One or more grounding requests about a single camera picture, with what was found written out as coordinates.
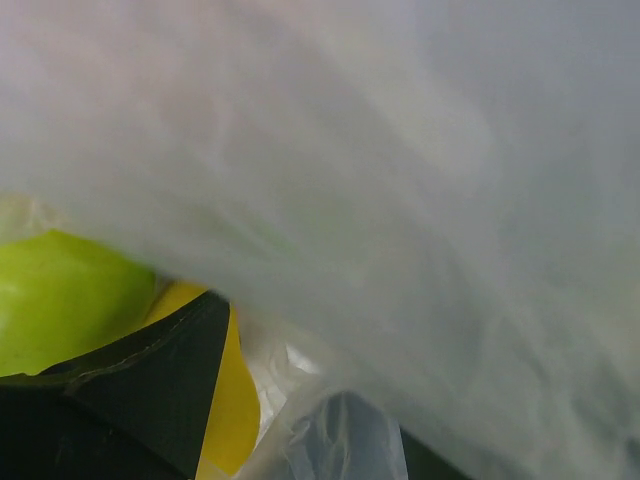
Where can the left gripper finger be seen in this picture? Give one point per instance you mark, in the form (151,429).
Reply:
(134,409)

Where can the clear plastic bag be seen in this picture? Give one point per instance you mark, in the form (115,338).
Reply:
(435,202)

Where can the yellow fake banana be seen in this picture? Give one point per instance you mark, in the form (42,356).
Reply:
(234,419)

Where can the green fake fruit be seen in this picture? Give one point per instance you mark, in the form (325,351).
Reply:
(63,296)

